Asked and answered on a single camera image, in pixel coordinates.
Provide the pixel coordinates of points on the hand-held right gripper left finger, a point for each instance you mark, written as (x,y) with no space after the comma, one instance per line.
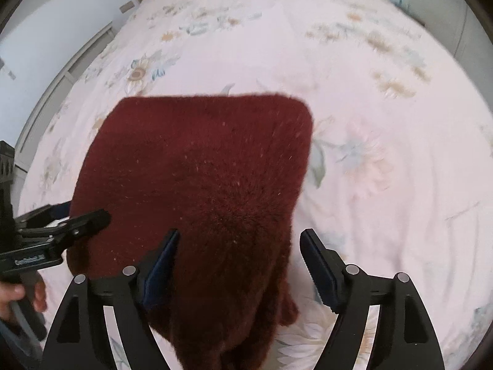
(160,273)

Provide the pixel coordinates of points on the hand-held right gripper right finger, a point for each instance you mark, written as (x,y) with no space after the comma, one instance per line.
(323,273)

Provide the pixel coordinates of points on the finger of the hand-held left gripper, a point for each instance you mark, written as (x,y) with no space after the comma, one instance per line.
(59,210)
(84,223)

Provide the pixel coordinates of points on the dark red knit sweater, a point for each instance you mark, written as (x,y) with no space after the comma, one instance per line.
(200,169)

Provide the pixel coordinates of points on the person's left hand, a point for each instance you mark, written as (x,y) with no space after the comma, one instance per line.
(9,293)

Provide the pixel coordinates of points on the pink floral bedspread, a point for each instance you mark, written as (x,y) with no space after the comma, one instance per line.
(250,46)

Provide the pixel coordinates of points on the white wardrobe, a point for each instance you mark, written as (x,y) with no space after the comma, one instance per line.
(443,11)

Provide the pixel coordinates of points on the wall socket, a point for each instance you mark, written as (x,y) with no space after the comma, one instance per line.
(126,6)

